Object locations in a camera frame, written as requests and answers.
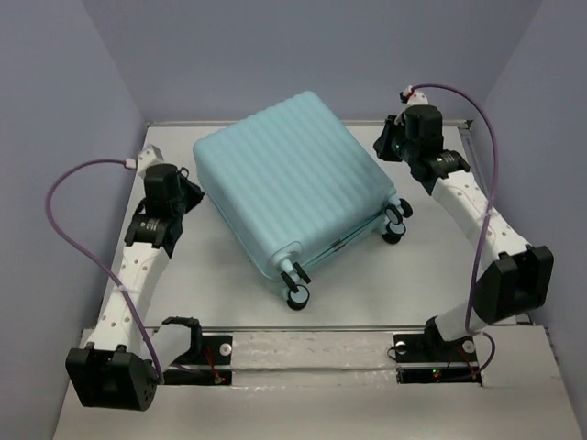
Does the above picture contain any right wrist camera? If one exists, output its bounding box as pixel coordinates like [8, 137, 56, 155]
[399, 86, 429, 108]

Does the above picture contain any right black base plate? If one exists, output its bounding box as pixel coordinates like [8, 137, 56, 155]
[386, 333, 482, 384]

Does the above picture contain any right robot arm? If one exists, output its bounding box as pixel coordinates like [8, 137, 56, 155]
[373, 104, 554, 359]

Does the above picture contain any metal rail on table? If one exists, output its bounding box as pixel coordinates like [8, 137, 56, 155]
[141, 324, 432, 332]

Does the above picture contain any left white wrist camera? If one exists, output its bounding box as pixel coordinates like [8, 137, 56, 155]
[123, 144, 164, 179]

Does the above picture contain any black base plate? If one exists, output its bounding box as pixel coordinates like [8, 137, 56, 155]
[164, 334, 233, 387]
[386, 333, 482, 384]

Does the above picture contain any light blue suitcase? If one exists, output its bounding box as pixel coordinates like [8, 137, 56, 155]
[193, 91, 412, 311]

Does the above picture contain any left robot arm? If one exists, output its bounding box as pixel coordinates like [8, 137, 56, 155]
[65, 163, 204, 412]

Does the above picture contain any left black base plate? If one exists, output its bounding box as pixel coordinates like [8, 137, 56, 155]
[164, 334, 233, 387]

